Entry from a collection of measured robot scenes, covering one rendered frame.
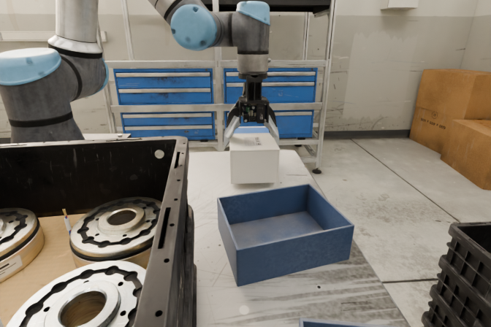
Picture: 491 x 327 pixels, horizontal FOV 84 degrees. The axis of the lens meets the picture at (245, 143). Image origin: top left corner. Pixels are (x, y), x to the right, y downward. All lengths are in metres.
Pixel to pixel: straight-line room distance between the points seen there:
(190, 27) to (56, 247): 0.38
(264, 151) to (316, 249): 0.27
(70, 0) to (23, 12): 2.74
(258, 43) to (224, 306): 0.51
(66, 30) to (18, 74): 0.17
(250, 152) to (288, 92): 1.56
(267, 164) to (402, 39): 2.96
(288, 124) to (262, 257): 1.85
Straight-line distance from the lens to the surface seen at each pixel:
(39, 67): 0.69
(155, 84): 2.18
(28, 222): 0.39
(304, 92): 2.21
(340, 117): 3.32
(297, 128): 2.26
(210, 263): 0.50
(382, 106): 3.50
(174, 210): 0.22
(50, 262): 0.37
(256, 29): 0.65
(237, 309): 0.44
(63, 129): 0.72
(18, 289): 0.36
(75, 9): 0.78
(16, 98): 0.70
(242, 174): 0.67
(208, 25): 0.51
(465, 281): 0.94
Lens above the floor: 1.05
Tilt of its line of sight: 20 degrees down
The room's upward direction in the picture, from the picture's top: straight up
